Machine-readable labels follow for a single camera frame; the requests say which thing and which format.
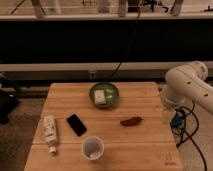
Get green bowl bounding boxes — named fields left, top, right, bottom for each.
left=89, top=82, right=119, bottom=108

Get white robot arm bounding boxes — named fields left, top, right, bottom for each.
left=160, top=61, right=213, bottom=125

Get black hanging cable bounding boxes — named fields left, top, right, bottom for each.
left=105, top=6, right=143, bottom=83

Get white block in bowl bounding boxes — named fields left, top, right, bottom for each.
left=94, top=90, right=106, bottom=105

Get dark object at left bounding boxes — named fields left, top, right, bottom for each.
left=0, top=72, right=20, bottom=125

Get black smartphone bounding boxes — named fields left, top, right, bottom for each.
left=67, top=114, right=87, bottom=136

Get black floor cables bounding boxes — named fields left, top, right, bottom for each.
left=171, top=101, right=208, bottom=171

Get white plastic bottle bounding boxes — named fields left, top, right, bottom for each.
left=43, top=115, right=57, bottom=155

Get clear plastic cup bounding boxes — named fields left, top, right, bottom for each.
left=81, top=136, right=105, bottom=161

